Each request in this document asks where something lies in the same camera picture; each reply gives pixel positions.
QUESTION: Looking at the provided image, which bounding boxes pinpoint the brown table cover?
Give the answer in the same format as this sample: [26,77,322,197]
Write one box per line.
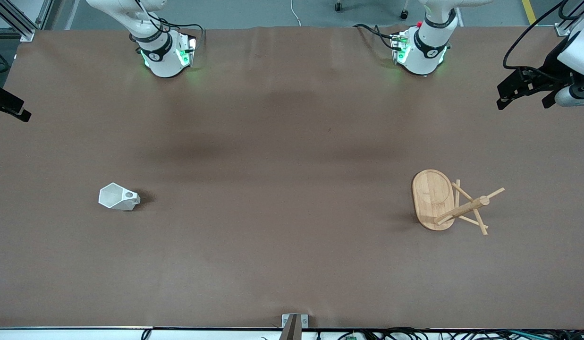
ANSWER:
[0,26,584,330]

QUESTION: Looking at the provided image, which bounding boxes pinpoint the black right arm base cable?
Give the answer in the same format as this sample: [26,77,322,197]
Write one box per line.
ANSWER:
[129,0,206,50]

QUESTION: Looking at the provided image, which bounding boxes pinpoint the white faceted cup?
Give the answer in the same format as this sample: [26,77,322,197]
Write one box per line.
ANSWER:
[98,182,141,212]

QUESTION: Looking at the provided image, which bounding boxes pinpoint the aluminium frame post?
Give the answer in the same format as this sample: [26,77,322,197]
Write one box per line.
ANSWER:
[0,0,54,42]
[555,0,584,37]

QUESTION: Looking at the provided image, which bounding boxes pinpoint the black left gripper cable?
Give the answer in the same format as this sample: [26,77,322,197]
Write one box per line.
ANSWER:
[502,0,584,74]

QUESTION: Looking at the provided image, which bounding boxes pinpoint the black arm base cable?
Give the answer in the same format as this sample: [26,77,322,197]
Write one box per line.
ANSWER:
[353,23,402,51]
[129,0,206,50]

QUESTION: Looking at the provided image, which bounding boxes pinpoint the black left arm base cable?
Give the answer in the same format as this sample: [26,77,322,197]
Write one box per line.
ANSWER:
[353,23,402,51]

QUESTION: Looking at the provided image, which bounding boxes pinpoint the wooden cup rack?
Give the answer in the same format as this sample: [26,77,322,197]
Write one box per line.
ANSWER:
[411,169,506,236]

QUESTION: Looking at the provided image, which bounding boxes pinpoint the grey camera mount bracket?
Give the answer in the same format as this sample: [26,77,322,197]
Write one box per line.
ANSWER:
[281,314,309,340]

